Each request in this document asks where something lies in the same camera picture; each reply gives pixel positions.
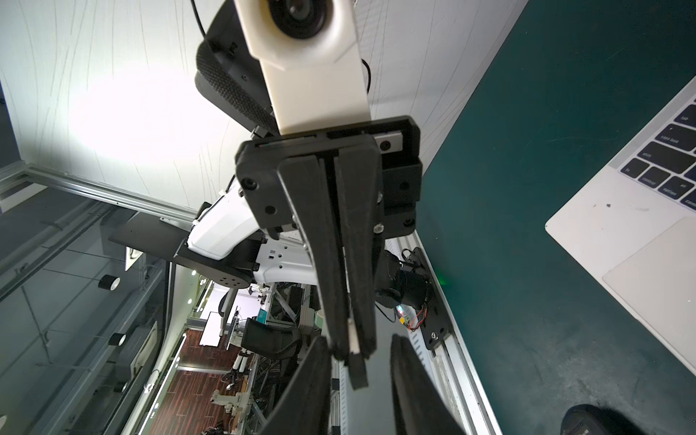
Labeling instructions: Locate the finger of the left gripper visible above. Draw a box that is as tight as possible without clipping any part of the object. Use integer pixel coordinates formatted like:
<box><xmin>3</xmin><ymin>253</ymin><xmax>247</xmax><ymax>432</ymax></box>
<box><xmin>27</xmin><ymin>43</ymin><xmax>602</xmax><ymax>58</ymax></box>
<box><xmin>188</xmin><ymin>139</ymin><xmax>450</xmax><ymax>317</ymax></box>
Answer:
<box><xmin>278</xmin><ymin>156</ymin><xmax>350</xmax><ymax>361</ymax></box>
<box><xmin>335</xmin><ymin>146</ymin><xmax>382</xmax><ymax>357</ymax></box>

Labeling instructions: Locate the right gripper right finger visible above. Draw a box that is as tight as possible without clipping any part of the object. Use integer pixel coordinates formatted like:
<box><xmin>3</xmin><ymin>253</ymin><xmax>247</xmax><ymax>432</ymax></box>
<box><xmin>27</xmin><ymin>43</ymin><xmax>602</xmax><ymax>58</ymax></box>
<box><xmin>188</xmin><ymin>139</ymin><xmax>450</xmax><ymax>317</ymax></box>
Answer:
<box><xmin>390</xmin><ymin>335</ymin><xmax>465</xmax><ymax>435</ymax></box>

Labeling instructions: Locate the silver laptop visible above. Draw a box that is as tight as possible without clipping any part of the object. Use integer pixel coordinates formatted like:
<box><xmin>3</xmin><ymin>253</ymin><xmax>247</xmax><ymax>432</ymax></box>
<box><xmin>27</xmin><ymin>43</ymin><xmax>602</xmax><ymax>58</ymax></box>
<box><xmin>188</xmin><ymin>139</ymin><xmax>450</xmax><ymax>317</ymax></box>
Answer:
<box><xmin>545</xmin><ymin>81</ymin><xmax>695</xmax><ymax>371</ymax></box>

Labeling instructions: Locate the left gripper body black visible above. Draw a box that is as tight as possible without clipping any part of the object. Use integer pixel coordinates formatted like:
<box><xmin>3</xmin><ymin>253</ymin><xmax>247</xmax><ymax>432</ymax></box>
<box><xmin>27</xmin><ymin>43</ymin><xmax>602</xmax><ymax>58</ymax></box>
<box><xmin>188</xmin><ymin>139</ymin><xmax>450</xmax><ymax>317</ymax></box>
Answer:
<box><xmin>236</xmin><ymin>116</ymin><xmax>422</xmax><ymax>239</ymax></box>

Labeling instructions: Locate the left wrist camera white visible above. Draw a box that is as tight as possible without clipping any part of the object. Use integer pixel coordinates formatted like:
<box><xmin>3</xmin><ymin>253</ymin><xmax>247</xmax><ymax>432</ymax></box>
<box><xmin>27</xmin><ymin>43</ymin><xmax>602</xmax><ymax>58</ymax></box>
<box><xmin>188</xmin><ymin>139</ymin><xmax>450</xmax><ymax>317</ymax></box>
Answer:
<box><xmin>235</xmin><ymin>1</ymin><xmax>371</xmax><ymax>135</ymax></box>

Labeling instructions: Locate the green table mat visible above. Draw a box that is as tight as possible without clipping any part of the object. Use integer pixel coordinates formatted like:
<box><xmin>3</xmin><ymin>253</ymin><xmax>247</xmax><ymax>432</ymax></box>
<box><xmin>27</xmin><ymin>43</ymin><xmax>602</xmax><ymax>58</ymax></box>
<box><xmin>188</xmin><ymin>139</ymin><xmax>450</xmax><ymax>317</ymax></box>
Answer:
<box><xmin>418</xmin><ymin>1</ymin><xmax>695</xmax><ymax>434</ymax></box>

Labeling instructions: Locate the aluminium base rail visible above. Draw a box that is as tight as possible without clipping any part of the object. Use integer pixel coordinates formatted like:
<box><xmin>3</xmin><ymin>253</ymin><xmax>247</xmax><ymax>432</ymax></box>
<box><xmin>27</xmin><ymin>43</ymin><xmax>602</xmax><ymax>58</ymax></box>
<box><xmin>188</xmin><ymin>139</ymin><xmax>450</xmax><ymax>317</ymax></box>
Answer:
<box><xmin>398</xmin><ymin>253</ymin><xmax>502</xmax><ymax>434</ymax></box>

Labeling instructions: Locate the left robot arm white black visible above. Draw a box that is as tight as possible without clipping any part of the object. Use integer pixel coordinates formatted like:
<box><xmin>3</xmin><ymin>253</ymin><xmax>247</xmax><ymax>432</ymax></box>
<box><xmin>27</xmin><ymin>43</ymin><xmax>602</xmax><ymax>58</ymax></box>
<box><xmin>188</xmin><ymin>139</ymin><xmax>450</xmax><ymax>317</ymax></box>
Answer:
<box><xmin>118</xmin><ymin>1</ymin><xmax>433</xmax><ymax>360</ymax></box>

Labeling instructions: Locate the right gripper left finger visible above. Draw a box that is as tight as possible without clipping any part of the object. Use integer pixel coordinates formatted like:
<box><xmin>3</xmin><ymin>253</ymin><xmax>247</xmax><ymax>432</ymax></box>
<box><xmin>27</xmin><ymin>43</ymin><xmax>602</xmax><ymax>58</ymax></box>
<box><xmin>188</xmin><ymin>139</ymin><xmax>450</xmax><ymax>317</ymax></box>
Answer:
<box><xmin>260</xmin><ymin>336</ymin><xmax>332</xmax><ymax>435</ymax></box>

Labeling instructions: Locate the black wireless mouse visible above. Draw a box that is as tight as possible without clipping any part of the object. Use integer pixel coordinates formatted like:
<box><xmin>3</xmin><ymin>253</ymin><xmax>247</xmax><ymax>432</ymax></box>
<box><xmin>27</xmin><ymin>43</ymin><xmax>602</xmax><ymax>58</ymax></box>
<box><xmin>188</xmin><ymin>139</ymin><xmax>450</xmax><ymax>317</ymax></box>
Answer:
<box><xmin>560</xmin><ymin>404</ymin><xmax>629</xmax><ymax>435</ymax></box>

